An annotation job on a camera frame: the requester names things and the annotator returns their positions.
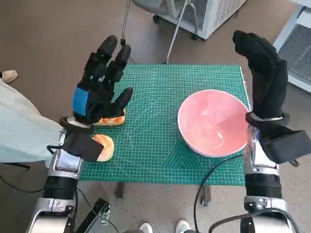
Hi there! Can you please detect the round toy bread bun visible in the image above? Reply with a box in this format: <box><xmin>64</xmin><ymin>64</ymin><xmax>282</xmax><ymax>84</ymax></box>
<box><xmin>92</xmin><ymin>134</ymin><xmax>115</xmax><ymax>162</ymax></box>

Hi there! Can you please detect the long striped toy bread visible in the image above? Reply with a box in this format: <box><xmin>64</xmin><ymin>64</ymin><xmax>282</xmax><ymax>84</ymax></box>
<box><xmin>93</xmin><ymin>109</ymin><xmax>126</xmax><ymax>126</ymax></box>

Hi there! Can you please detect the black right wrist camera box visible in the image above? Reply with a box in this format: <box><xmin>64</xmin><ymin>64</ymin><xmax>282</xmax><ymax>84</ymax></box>
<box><xmin>261</xmin><ymin>130</ymin><xmax>311</xmax><ymax>165</ymax></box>

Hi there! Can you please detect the grey chair with metal legs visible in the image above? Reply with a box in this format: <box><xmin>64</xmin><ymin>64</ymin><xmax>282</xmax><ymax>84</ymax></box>
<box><xmin>120</xmin><ymin>0</ymin><xmax>199</xmax><ymax>65</ymax></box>

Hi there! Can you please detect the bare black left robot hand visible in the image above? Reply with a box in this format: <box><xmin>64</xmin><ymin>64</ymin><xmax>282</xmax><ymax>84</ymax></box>
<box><xmin>72</xmin><ymin>35</ymin><xmax>134</xmax><ymax>125</ymax></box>

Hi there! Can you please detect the black metal bracket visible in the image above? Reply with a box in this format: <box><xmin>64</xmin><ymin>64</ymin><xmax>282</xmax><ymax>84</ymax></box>
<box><xmin>75</xmin><ymin>198</ymin><xmax>112</xmax><ymax>233</ymax></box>

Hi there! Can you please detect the dark table leg with caster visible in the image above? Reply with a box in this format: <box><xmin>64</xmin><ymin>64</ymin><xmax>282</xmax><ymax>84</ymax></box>
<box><xmin>200</xmin><ymin>185</ymin><xmax>211</xmax><ymax>207</ymax></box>

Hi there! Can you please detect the person's beige shoe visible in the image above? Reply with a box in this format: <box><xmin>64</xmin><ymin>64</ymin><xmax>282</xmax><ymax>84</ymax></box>
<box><xmin>0</xmin><ymin>69</ymin><xmax>18</xmax><ymax>83</ymax></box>

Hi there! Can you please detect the white vented cabinet on casters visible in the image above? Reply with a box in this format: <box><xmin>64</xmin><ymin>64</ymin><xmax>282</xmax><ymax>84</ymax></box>
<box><xmin>153</xmin><ymin>0</ymin><xmax>247</xmax><ymax>41</ymax></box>

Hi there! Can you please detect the white cabinet with mesh panel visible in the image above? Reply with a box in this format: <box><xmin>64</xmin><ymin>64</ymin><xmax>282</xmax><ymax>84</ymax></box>
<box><xmin>272</xmin><ymin>4</ymin><xmax>311</xmax><ymax>93</ymax></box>

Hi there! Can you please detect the black cable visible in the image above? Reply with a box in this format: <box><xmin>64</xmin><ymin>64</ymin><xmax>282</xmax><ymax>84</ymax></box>
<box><xmin>193</xmin><ymin>154</ymin><xmax>246</xmax><ymax>233</ymax></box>

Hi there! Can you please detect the white shoe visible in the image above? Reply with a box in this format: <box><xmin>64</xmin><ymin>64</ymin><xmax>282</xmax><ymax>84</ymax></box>
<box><xmin>175</xmin><ymin>219</ymin><xmax>191</xmax><ymax>233</ymax></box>
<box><xmin>139</xmin><ymin>222</ymin><xmax>153</xmax><ymax>233</ymax></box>

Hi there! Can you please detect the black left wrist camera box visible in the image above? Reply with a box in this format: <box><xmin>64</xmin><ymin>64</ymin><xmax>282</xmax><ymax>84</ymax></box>
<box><xmin>62</xmin><ymin>132</ymin><xmax>104</xmax><ymax>163</ymax></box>

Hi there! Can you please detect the pink bowl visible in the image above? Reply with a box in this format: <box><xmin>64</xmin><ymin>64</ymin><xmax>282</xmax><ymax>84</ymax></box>
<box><xmin>177</xmin><ymin>89</ymin><xmax>251</xmax><ymax>157</ymax></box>

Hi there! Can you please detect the green cutting mat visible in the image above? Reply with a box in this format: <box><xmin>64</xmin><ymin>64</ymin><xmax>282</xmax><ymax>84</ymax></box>
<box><xmin>79</xmin><ymin>64</ymin><xmax>251</xmax><ymax>186</ymax></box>

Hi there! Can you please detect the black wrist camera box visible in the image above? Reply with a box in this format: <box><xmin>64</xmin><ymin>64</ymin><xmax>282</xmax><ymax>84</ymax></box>
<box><xmin>62</xmin><ymin>132</ymin><xmax>104</xmax><ymax>163</ymax></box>
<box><xmin>261</xmin><ymin>130</ymin><xmax>311</xmax><ymax>165</ymax></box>

